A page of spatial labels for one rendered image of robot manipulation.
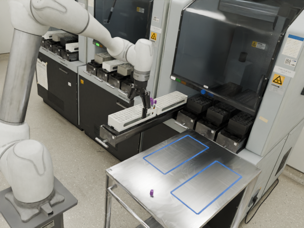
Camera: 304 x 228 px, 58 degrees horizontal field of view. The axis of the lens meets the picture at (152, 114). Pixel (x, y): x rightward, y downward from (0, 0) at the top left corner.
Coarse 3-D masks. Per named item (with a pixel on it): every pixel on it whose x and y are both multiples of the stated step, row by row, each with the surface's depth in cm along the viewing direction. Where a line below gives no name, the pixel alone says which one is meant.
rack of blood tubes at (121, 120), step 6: (132, 108) 160; (138, 108) 162; (150, 108) 163; (156, 108) 163; (114, 114) 152; (120, 114) 151; (126, 114) 153; (132, 114) 153; (138, 114) 155; (108, 120) 150; (114, 120) 146; (120, 120) 146; (126, 120) 147; (132, 120) 159; (138, 120) 159; (144, 120) 159; (114, 126) 147; (120, 126) 145; (126, 126) 149
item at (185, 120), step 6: (180, 114) 175; (186, 114) 173; (192, 114) 173; (204, 114) 177; (180, 120) 177; (186, 120) 173; (192, 120) 170; (198, 120) 173; (180, 126) 172; (192, 126) 172
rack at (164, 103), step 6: (162, 96) 179; (168, 96) 181; (174, 96) 182; (180, 96) 183; (186, 96) 184; (162, 102) 172; (168, 102) 174; (174, 102) 175; (180, 102) 184; (162, 108) 168; (168, 108) 178
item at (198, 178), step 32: (128, 160) 126; (160, 160) 129; (192, 160) 131; (224, 160) 135; (128, 192) 109; (160, 192) 111; (192, 192) 113; (224, 192) 115; (160, 224) 162; (192, 224) 99
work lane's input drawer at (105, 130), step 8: (184, 104) 184; (168, 112) 174; (176, 112) 179; (152, 120) 163; (160, 120) 169; (104, 128) 149; (112, 128) 148; (128, 128) 150; (136, 128) 154; (144, 128) 160; (104, 136) 150; (112, 136) 145; (120, 136) 146; (128, 136) 151; (104, 144) 145; (112, 144) 147
